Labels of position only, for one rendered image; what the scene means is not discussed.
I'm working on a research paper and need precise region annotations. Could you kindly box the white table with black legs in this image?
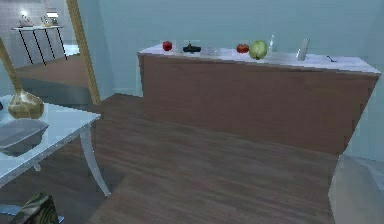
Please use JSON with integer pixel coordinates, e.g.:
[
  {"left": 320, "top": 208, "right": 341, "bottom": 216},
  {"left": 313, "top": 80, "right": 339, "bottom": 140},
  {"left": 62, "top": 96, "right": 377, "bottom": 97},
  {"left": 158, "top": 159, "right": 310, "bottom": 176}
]
[{"left": 11, "top": 25, "right": 69, "bottom": 66}]

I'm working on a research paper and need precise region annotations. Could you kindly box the green cabbage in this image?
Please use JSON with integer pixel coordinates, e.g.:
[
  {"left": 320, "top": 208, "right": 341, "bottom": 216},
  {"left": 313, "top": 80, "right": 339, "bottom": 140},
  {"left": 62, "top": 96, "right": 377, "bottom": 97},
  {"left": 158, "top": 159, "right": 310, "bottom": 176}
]
[{"left": 248, "top": 40, "right": 269, "bottom": 61}]

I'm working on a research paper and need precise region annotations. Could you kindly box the clear glass bottle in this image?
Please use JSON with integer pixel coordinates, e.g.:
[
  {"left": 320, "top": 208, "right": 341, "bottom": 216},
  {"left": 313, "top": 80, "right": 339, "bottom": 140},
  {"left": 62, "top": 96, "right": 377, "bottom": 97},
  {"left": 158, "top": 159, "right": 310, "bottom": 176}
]
[{"left": 268, "top": 32, "right": 277, "bottom": 54}]

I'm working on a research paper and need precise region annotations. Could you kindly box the gold door frame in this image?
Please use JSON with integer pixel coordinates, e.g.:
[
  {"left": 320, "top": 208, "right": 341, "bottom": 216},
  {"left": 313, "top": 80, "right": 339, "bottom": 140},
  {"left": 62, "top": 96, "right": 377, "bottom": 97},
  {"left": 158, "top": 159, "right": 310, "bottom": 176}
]
[{"left": 65, "top": 0, "right": 102, "bottom": 106}]

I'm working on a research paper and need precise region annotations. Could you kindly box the grey dish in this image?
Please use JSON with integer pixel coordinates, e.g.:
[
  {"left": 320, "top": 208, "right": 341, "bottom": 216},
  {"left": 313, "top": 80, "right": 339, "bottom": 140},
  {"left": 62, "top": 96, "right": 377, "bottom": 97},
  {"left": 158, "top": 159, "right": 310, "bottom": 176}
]
[{"left": 0, "top": 118, "right": 50, "bottom": 158}]

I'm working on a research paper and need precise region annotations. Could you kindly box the green patterned box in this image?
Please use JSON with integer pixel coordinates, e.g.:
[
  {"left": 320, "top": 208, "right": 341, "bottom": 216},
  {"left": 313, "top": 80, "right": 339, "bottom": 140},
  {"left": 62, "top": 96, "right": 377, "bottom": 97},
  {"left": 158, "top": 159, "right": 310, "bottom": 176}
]
[{"left": 9, "top": 192, "right": 60, "bottom": 224}]

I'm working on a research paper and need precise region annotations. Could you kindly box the brown counter with white top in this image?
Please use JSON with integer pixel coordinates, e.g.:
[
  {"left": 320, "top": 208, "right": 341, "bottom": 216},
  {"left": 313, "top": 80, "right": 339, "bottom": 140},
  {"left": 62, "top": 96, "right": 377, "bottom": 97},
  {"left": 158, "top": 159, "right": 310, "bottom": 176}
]
[{"left": 137, "top": 43, "right": 382, "bottom": 156}]

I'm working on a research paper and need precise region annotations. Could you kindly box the black pan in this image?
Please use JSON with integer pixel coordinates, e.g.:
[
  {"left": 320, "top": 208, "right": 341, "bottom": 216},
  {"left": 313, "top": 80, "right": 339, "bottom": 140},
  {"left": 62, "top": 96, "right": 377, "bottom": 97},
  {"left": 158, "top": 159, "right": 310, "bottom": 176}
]
[{"left": 182, "top": 42, "right": 202, "bottom": 54}]

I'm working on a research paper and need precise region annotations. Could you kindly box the gold long-necked vase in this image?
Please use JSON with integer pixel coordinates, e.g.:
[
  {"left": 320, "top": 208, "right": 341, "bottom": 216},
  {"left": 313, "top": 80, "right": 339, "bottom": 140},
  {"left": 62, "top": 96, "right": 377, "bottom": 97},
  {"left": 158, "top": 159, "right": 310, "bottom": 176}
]
[{"left": 0, "top": 37, "right": 45, "bottom": 120}]

